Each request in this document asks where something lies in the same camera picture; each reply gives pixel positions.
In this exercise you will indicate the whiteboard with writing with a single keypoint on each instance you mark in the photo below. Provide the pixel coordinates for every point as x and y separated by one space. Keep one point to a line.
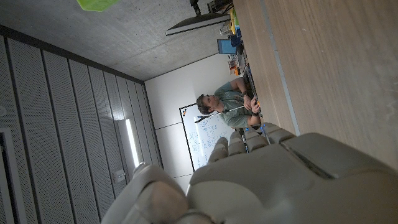
202 137

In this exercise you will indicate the green block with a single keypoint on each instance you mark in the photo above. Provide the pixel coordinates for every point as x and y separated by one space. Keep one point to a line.
96 4

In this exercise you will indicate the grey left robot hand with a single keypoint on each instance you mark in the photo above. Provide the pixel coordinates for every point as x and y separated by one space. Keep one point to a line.
280 186

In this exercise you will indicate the person in green t-shirt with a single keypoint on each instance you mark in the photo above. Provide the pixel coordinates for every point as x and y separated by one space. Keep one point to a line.
231 107

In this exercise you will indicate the black computer monitor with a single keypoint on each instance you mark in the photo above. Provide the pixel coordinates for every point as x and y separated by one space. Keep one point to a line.
199 23

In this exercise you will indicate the black laptop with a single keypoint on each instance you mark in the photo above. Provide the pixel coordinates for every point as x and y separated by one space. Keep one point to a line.
225 46

